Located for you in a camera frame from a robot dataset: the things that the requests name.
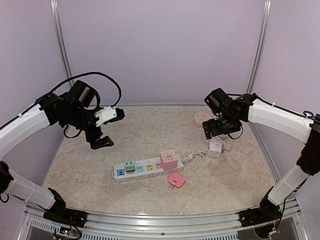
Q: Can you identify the pink plug adapter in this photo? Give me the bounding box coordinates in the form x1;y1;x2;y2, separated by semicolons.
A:
167;172;186;189

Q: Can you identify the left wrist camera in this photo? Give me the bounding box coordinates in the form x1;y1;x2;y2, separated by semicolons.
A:
94;106;125;127

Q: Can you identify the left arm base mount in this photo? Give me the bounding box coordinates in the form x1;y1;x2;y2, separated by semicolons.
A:
43;208;88;228

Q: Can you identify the coiled power strip cord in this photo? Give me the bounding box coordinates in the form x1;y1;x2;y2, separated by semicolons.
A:
180;149;208;165

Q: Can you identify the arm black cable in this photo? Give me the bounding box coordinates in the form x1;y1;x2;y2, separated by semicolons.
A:
227;92;313;118
37;71;122;108

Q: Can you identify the small circuit board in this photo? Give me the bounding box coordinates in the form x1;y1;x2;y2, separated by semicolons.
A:
59;226;72;236

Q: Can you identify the right aluminium frame post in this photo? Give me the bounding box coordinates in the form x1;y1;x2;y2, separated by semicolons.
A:
246;0;272;94

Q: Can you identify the aluminium front rail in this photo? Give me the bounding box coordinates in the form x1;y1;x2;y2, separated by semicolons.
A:
16;198;310;240

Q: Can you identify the white multicolour power strip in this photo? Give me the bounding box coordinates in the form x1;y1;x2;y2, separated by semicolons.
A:
112;154;184;182

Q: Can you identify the pink round socket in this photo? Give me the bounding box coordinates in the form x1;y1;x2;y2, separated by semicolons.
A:
193;112;212;127

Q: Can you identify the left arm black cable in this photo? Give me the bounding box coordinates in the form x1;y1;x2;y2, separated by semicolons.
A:
37;71;122;108

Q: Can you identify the aluminium frame post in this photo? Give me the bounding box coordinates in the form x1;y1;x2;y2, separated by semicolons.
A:
246;0;272;94
49;0;72;78

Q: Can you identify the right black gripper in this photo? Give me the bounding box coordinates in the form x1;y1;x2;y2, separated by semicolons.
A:
203;110;241;139

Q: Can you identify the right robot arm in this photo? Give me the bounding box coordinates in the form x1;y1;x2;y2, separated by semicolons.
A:
202;88;320;222

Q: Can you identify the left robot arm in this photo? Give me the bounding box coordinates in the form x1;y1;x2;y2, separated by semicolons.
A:
0;80;123;223

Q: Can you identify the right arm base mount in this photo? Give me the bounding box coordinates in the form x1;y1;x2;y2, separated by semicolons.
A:
238;207;282;227

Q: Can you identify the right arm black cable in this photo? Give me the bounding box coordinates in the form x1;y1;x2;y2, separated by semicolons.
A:
227;92;313;118

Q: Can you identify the white cube socket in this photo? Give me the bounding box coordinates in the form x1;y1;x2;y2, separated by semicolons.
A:
207;138;223;158

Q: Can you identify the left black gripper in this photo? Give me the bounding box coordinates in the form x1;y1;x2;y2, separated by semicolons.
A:
66;106;115;150

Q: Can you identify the green plug adapter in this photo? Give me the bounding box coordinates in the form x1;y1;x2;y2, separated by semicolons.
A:
124;161;136;174

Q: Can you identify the pink cube socket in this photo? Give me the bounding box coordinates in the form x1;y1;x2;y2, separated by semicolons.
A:
160;149;178;171

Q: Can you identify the left aluminium frame post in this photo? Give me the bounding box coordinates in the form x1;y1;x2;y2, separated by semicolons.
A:
49;0;72;78

